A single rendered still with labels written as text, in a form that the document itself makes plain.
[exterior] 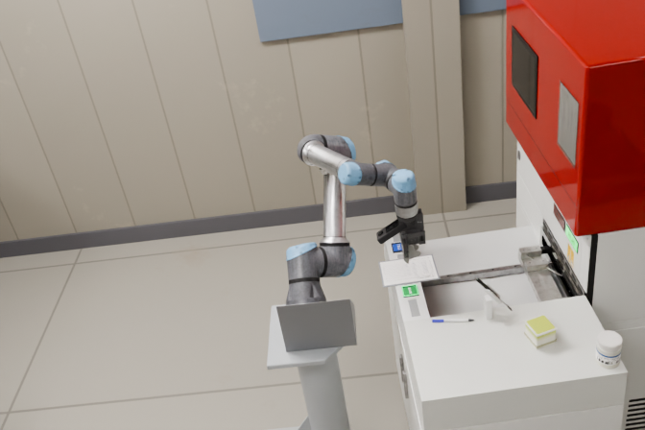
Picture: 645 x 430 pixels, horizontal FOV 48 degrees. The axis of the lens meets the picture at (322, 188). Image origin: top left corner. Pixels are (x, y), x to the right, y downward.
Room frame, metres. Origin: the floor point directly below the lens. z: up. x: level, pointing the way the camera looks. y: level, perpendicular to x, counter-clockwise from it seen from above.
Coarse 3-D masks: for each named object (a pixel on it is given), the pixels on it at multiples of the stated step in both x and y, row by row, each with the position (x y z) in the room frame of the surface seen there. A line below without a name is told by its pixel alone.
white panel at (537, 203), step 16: (528, 160) 2.44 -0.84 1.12; (528, 176) 2.44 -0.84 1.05; (528, 192) 2.43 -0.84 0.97; (544, 192) 2.23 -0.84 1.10; (528, 208) 2.43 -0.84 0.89; (544, 208) 2.23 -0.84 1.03; (560, 224) 2.05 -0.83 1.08; (560, 240) 2.05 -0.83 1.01; (576, 240) 1.89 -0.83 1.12; (592, 240) 1.79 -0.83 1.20; (576, 256) 1.89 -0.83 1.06; (592, 256) 1.79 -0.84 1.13; (576, 272) 1.88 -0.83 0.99; (592, 272) 1.79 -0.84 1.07; (592, 288) 1.79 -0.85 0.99
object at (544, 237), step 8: (544, 232) 2.19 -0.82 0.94; (544, 240) 2.21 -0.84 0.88; (552, 248) 2.09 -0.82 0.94; (552, 256) 2.12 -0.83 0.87; (560, 256) 2.03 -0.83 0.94; (552, 264) 2.08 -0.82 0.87; (560, 264) 2.00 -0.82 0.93; (560, 272) 2.03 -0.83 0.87; (568, 272) 1.94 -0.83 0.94; (560, 280) 2.00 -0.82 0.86; (568, 280) 1.91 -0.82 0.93; (568, 288) 1.93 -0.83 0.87; (576, 288) 1.85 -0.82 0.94; (568, 296) 1.90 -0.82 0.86; (576, 296) 1.84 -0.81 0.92
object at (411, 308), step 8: (392, 240) 2.27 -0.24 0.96; (392, 256) 2.17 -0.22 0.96; (400, 256) 2.17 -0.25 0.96; (400, 288) 1.98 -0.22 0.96; (416, 288) 1.97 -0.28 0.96; (400, 296) 1.94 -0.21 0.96; (416, 296) 1.93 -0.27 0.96; (400, 304) 1.90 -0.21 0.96; (408, 304) 1.89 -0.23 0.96; (416, 304) 1.89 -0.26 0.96; (424, 304) 1.88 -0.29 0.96; (400, 312) 1.88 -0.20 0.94; (408, 312) 1.85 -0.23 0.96; (416, 312) 1.85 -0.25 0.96; (424, 312) 1.84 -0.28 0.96; (400, 320) 1.92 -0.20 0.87; (408, 320) 1.82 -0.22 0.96
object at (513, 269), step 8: (520, 264) 2.13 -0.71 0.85; (472, 272) 2.13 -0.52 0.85; (480, 272) 2.13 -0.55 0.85; (488, 272) 2.12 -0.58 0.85; (496, 272) 2.12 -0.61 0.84; (504, 272) 2.12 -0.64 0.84; (512, 272) 2.12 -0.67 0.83; (520, 272) 2.11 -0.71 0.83; (432, 280) 2.12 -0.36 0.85; (440, 280) 2.12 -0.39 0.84; (448, 280) 2.12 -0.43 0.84; (456, 280) 2.12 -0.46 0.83; (464, 280) 2.12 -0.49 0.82
